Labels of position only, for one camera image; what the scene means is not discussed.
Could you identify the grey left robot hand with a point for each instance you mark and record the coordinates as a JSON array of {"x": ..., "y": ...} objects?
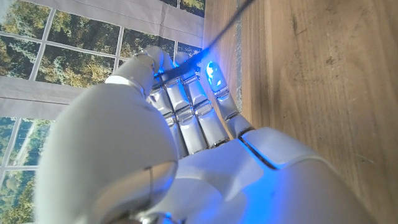
[{"x": 202, "y": 180}]

